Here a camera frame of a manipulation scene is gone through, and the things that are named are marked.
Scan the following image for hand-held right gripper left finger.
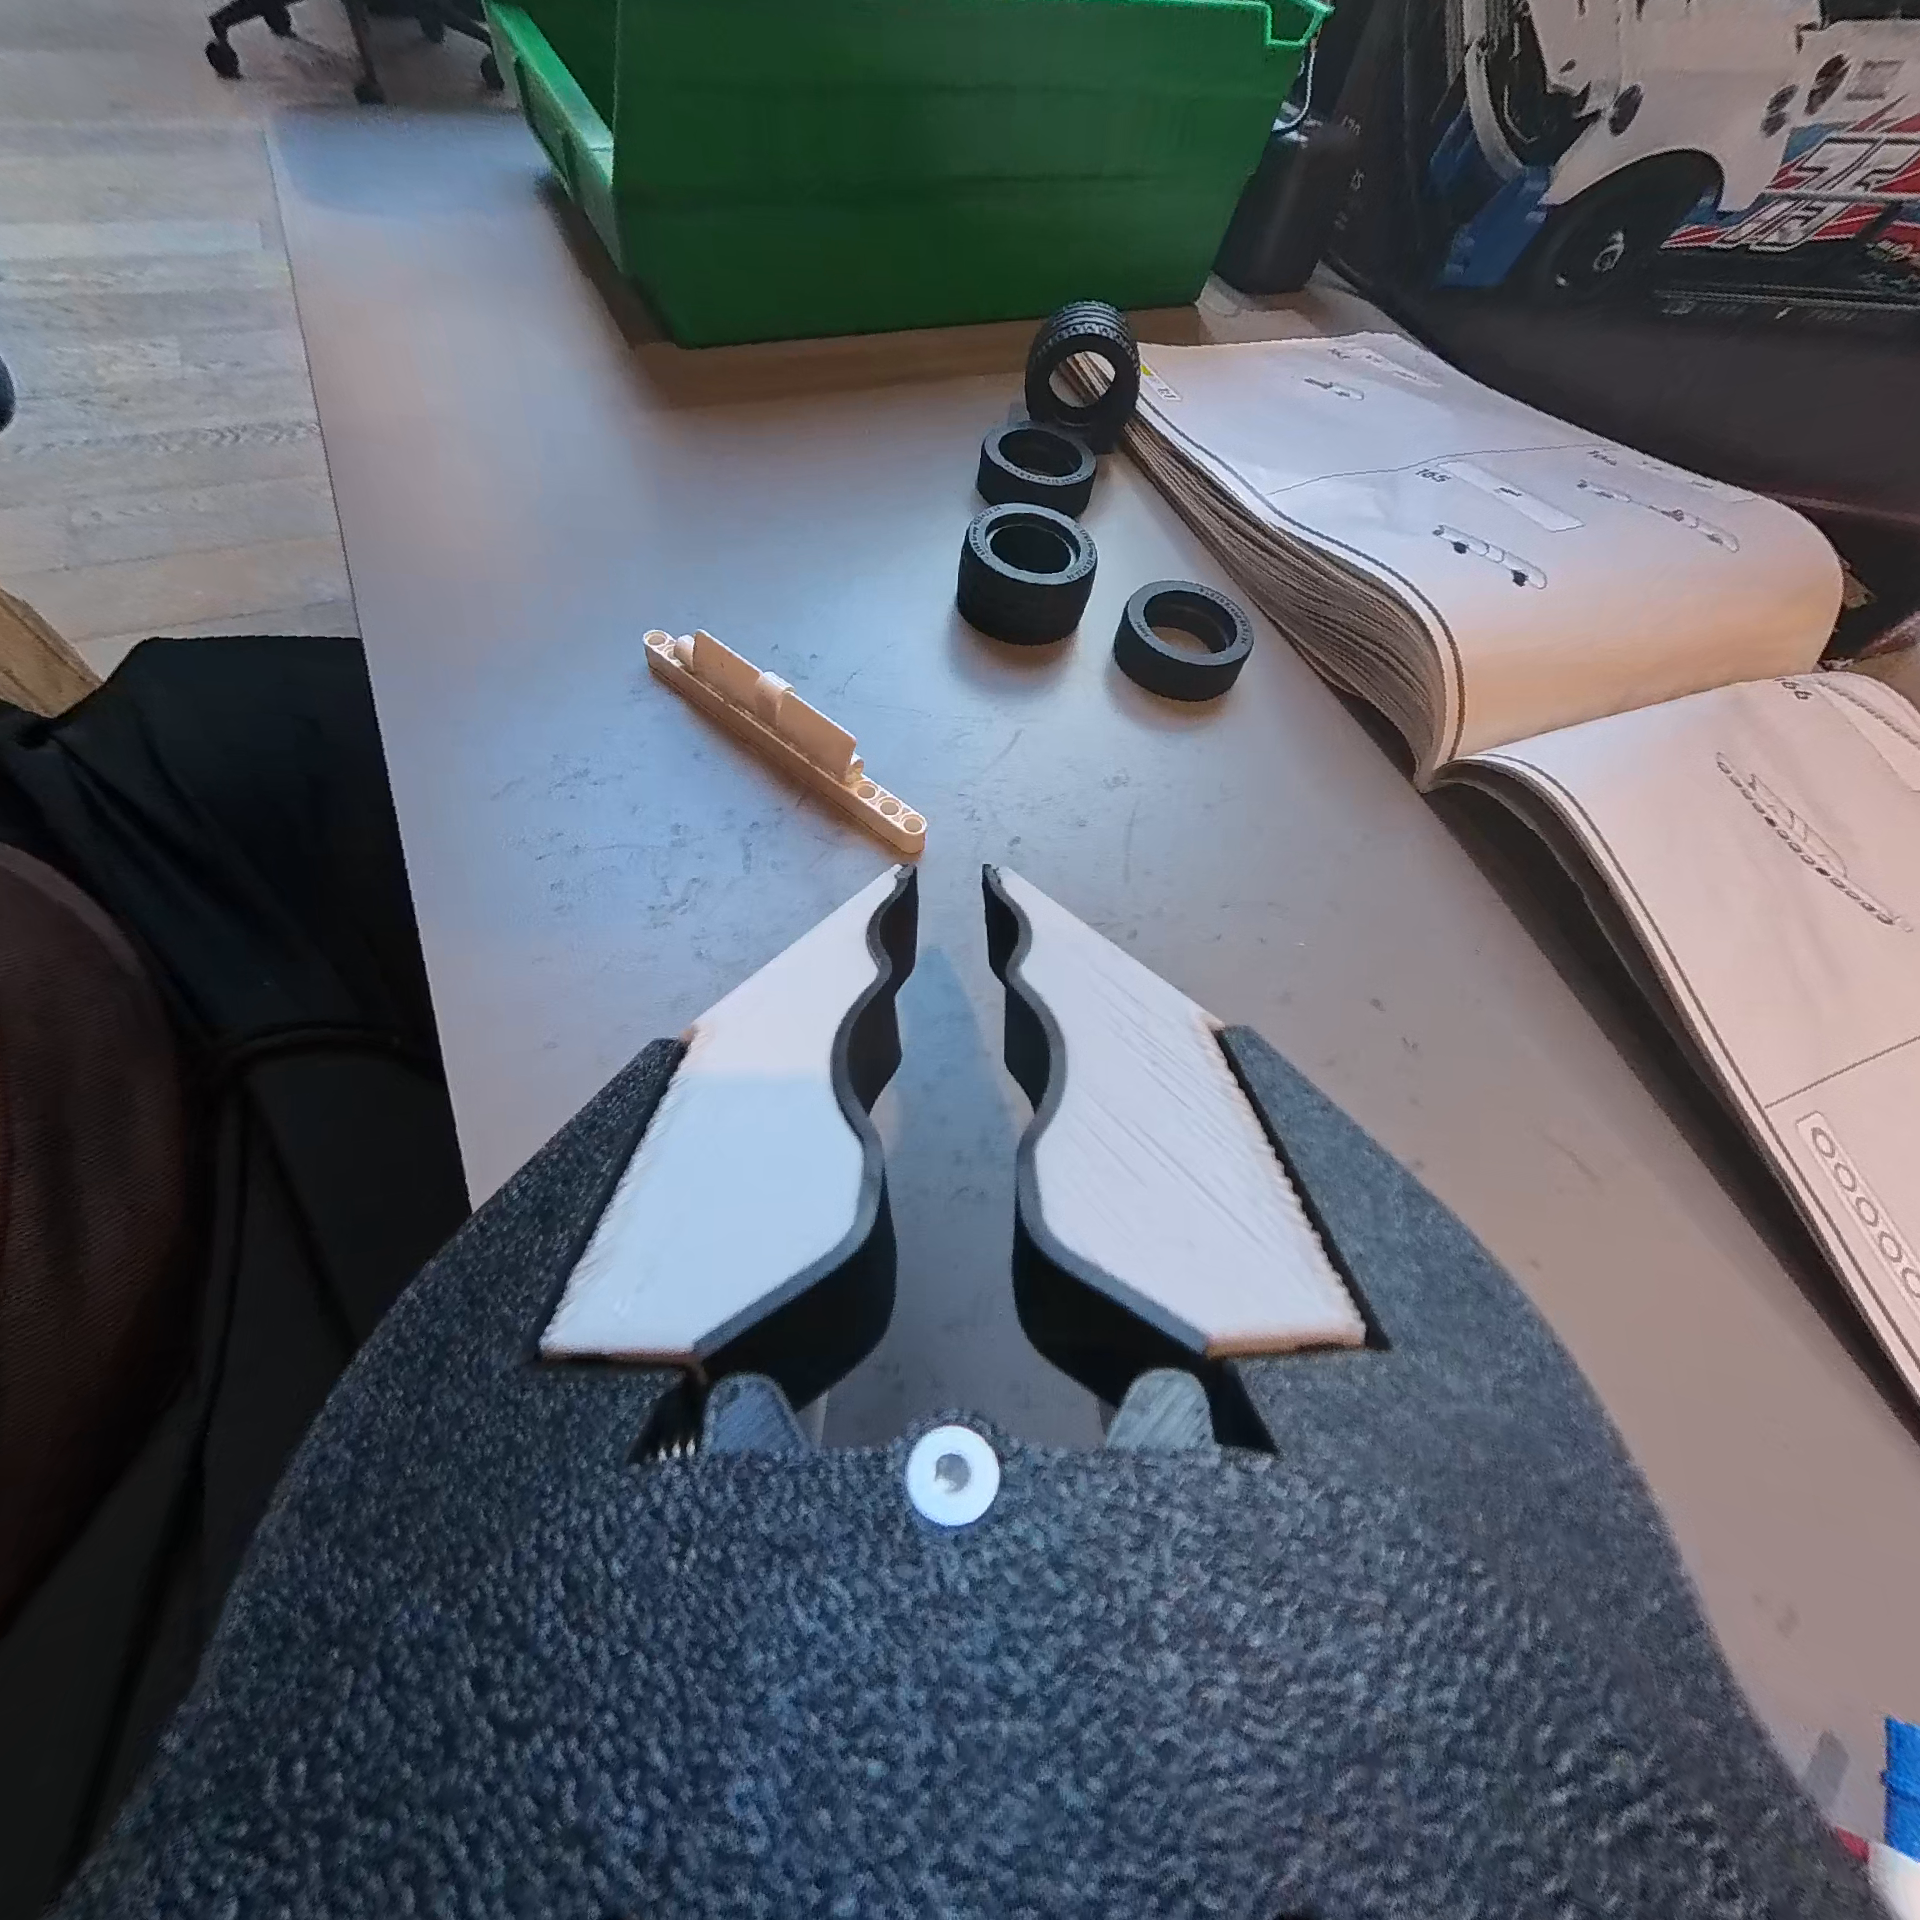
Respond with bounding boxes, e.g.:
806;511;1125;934
537;863;923;1408

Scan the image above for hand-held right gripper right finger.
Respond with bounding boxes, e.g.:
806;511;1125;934
977;862;1369;1414

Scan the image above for long white brick beam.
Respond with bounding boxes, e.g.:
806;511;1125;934
643;626;927;860

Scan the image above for grey desk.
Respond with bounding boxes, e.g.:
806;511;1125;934
267;112;1920;1847

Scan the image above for narrow black rubber tire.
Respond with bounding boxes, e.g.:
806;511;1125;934
1113;580;1260;704
975;423;1100;511

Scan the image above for black jacket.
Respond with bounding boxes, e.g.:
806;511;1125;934
0;637;472;1920

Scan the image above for wide black rubber tire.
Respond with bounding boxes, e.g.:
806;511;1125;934
955;505;1100;648
1024;300;1144;454

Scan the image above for person's torso in brown shirt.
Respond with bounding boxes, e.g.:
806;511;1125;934
0;838;204;1622

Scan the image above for open instruction booklet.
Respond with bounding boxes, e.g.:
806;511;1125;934
1117;329;1920;1404

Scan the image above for green storage bin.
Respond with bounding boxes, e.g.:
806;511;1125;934
481;0;1334;349

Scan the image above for race car print box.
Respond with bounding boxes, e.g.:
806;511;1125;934
1319;0;1920;519

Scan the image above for office chair wheel base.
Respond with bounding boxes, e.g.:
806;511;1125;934
344;0;504;105
201;0;302;80

